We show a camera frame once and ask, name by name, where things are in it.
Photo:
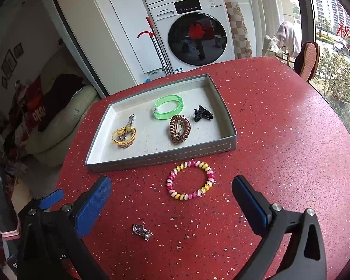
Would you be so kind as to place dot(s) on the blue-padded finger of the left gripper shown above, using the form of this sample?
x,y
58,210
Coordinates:
x,y
51,199

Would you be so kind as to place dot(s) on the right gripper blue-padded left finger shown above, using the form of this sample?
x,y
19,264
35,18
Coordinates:
x,y
49,237

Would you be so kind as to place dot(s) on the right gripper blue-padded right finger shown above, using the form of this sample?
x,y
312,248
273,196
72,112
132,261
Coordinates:
x,y
305,255

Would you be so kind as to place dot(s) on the grey jewelry tray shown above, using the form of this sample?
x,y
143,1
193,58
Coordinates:
x,y
152,145

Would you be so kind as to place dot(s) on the cream leather sofa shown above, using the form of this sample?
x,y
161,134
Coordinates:
x,y
51,146

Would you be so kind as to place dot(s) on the green translucent bangle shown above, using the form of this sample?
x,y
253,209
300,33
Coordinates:
x,y
166,107

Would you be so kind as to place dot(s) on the gold bobby pins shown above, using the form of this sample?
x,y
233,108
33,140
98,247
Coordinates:
x,y
178,131

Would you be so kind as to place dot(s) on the black claw hair clip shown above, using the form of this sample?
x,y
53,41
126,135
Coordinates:
x,y
202,113

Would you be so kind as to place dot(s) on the brown round chair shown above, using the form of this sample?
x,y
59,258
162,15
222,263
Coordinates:
x,y
307,61

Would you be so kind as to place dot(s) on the checkered rolled mat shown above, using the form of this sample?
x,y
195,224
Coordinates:
x,y
242,45

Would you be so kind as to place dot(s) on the pink white towel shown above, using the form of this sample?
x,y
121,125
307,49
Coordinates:
x,y
286,37

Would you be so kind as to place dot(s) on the white washing machine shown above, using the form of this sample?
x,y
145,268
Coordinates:
x,y
194,33

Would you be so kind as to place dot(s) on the silver chain clip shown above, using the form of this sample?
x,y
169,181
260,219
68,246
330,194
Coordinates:
x,y
127,128

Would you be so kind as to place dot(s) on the red handled mop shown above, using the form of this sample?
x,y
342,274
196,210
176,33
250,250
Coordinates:
x,y
153,37

